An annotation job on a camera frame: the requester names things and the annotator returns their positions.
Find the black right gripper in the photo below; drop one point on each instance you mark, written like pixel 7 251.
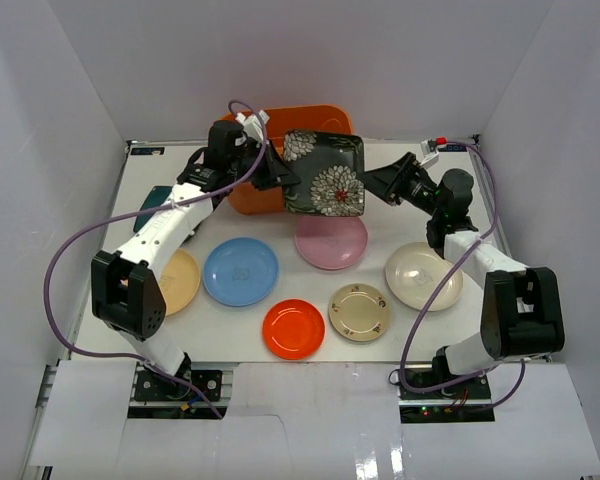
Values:
pixel 392 182

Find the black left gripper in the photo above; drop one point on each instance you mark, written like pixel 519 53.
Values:
pixel 262 167

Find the black floral square plate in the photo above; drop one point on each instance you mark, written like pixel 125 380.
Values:
pixel 329 166

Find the teal square plate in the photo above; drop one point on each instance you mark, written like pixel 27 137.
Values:
pixel 156 197

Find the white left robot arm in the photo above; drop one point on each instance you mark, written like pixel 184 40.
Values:
pixel 125 292

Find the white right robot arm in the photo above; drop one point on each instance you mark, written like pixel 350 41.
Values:
pixel 521 314

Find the orange plastic bin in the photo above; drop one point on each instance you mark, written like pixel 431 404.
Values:
pixel 246 199

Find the pink round plate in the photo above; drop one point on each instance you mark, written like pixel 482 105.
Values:
pixel 331 243

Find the cream white round plate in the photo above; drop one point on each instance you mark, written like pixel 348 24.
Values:
pixel 413 272

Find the blue round plate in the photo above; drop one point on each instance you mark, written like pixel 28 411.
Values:
pixel 240 272

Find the beige floral round plate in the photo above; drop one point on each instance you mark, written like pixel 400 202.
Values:
pixel 359 312

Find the yellow round plate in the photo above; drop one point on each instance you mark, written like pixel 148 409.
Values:
pixel 180 281

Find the orange round plate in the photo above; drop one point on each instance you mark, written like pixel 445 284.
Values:
pixel 293 329

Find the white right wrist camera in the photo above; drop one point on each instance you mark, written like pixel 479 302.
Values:
pixel 430 149

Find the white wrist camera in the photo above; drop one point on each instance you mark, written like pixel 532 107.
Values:
pixel 253 124
pixel 430 149

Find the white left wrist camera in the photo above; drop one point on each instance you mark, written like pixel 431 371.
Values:
pixel 253 124

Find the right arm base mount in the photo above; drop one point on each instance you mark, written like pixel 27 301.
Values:
pixel 468 402

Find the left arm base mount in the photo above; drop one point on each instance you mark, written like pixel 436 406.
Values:
pixel 155 397

